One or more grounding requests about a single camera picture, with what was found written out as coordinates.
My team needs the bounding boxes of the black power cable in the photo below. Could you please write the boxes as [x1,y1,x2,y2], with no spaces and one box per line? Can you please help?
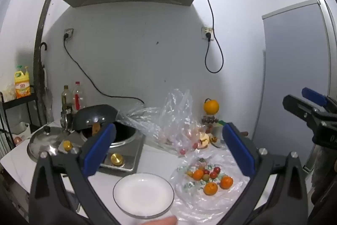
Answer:
[203,0,224,74]
[63,32,145,105]

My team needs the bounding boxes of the large steel pot lid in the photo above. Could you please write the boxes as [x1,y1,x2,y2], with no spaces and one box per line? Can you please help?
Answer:
[28,126,69,159]

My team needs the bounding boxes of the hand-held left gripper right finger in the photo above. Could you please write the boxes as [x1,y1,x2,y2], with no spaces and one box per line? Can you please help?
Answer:
[213,122,308,225]

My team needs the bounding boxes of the printed plastic bag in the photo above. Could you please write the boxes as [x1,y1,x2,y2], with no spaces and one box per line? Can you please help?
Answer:
[170,147,253,223]

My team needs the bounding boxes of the olive oil bottle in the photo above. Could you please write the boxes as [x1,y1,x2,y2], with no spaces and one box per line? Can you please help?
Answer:
[61,85,73,113]

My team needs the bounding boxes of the large orange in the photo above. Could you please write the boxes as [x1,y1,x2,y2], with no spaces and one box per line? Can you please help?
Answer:
[203,98,220,115]

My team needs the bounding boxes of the red-capped plastic bottle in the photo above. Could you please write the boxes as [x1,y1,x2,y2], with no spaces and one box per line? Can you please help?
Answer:
[72,81,85,112]

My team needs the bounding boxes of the yellow detergent bottle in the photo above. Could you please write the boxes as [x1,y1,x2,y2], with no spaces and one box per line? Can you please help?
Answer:
[14,65,31,99]

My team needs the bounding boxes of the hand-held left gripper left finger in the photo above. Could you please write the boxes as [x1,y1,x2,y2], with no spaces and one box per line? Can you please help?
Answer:
[28,123,124,225]

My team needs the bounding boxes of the white plate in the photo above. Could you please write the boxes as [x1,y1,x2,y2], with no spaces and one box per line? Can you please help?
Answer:
[113,173,175,217]

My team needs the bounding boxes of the steel gas stove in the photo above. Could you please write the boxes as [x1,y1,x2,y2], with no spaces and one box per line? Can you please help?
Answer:
[26,121,146,172]

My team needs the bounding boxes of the black umbrella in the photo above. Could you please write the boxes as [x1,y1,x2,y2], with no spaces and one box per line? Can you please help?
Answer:
[33,42,54,124]

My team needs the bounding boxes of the grey refrigerator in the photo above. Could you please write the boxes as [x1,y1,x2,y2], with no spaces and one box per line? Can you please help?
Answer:
[261,0,337,173]

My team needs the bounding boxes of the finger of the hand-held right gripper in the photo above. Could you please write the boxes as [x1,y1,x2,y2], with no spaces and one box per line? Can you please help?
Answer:
[283,94,320,120]
[302,87,337,115]

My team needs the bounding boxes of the white plastic container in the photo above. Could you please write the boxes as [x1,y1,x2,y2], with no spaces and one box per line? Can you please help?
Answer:
[12,122,31,136]

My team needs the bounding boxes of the black shelf rack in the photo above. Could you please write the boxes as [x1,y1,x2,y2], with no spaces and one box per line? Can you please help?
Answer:
[0,92,39,152]

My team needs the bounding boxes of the clear plastic bag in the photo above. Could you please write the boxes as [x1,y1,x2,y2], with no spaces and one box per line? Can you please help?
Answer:
[118,88,203,155]

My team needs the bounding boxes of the person's right forearm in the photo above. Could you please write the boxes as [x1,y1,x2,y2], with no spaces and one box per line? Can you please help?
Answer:
[308,144,337,223]

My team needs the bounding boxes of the person's left hand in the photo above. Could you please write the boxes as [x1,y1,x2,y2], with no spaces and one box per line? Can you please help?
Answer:
[139,216,178,225]

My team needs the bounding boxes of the black wok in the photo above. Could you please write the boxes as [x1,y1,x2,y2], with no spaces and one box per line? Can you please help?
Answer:
[72,104,119,136]

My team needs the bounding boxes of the brown bead bracelet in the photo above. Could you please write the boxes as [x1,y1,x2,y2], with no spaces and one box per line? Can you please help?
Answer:
[201,115,219,125]

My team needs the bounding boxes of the cut fruit pieces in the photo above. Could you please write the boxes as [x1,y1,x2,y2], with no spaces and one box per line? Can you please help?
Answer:
[197,133,211,149]

